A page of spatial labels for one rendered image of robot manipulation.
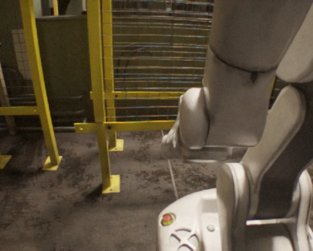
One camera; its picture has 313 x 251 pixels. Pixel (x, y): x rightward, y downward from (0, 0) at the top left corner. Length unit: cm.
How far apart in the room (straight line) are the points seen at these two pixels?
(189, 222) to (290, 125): 48
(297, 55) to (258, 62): 19
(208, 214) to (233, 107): 73
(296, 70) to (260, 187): 31
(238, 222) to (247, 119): 40
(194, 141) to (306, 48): 21
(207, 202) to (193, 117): 69
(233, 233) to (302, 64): 41
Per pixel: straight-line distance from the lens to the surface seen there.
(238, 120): 22
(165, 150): 51
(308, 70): 35
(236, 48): 17
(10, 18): 214
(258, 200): 59
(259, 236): 66
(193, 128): 22
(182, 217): 79
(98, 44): 102
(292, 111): 44
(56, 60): 205
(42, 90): 139
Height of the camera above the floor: 98
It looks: 29 degrees down
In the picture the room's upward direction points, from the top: 3 degrees clockwise
